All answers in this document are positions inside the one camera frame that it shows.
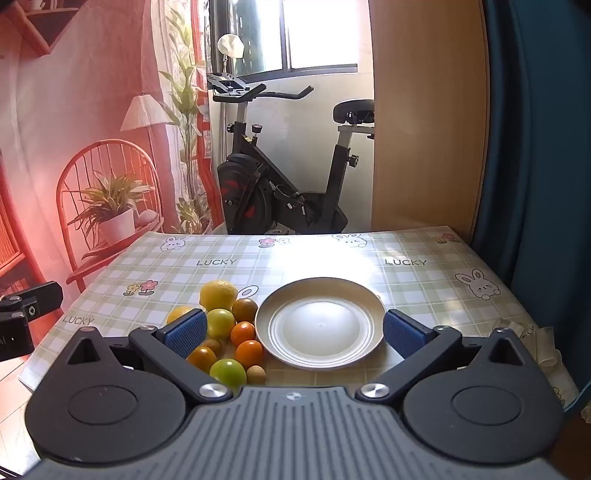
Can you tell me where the wooden cabinet panel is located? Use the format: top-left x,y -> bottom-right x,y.
368,0 -> 490,241

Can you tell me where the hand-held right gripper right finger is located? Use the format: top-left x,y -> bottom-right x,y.
357,308 -> 533,404

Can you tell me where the black exercise bike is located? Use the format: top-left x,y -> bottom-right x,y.
206,72 -> 376,234

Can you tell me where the dark framed window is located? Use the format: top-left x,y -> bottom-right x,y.
208,0 -> 370,77

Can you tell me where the green citrus fruit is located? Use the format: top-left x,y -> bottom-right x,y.
209,359 -> 247,393

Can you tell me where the cream round plate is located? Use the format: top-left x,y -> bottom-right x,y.
255,277 -> 387,369

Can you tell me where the small yellow lemon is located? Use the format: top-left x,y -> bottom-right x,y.
166,305 -> 197,325

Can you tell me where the pink printed wall backdrop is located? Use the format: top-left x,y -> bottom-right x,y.
0,0 -> 218,342

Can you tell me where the white round object on pole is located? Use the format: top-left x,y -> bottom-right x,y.
216,33 -> 246,75

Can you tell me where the dull brownish tangerine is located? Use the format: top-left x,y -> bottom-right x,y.
231,298 -> 258,324

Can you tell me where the yellow-green citrus fruit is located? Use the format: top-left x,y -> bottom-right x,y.
205,308 -> 237,340

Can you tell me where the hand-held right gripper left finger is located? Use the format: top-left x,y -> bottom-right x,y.
59,308 -> 234,404

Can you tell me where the orange tangerine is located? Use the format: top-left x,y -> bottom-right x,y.
235,340 -> 265,367
186,346 -> 218,374
230,322 -> 257,348

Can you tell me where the dark teal curtain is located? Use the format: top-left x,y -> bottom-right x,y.
471,0 -> 591,416

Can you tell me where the large yellow lemon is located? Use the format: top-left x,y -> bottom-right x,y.
199,280 -> 239,312

